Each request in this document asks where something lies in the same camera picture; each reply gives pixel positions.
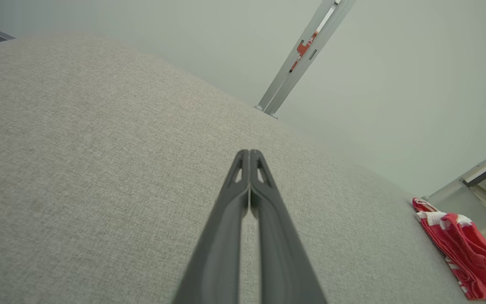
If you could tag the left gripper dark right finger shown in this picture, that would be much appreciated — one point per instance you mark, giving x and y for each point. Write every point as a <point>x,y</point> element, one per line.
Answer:
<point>283,249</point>

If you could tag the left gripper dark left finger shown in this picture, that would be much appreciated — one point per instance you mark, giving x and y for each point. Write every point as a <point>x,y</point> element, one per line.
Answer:
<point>222,240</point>

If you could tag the red shirt with white sleeves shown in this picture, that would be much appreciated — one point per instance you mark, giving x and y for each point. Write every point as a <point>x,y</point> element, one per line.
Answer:
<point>430,219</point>

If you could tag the red shorts with white trim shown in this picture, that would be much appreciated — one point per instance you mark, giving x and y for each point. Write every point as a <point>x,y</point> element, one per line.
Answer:
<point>479,257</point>

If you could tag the grey fabric sofa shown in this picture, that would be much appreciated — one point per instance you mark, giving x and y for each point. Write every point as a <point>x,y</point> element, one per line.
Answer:
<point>99,169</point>

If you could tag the grey partition post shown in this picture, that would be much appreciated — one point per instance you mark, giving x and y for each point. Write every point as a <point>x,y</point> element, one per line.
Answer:
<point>287,71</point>
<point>310,63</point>

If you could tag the orange sticker on post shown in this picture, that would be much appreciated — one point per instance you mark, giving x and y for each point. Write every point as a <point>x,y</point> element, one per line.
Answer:
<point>303,50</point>

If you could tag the black metal door frame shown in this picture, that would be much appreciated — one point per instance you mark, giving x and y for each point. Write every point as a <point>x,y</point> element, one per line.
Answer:
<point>485,171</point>

